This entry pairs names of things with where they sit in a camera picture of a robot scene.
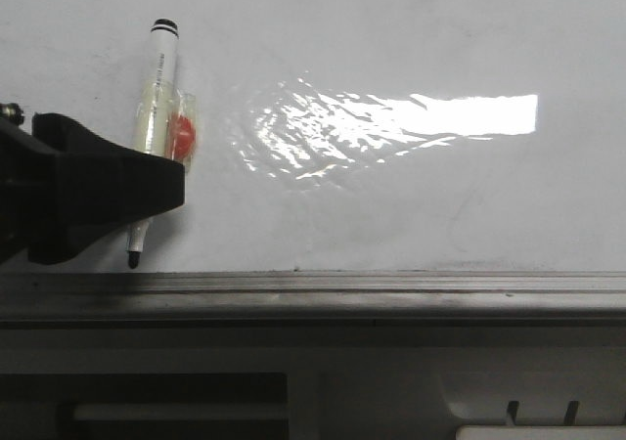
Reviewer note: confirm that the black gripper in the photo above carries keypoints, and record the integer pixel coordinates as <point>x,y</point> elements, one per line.
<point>63,187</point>

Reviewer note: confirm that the clear adhesive tape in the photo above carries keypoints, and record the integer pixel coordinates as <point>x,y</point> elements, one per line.
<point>185,104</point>

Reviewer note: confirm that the red round magnet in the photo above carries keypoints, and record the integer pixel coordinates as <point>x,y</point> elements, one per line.
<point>182,137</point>

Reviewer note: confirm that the white whiteboard marker black tip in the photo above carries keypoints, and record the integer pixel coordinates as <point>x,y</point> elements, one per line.
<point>158,94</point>

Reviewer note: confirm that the white whiteboard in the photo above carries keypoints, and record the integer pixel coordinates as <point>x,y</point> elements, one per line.
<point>363,135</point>

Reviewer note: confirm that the white plastic tray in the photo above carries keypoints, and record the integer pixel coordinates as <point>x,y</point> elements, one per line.
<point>541,432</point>

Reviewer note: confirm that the grey aluminium whiteboard frame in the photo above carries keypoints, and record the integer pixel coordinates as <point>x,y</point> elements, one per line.
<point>45,299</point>

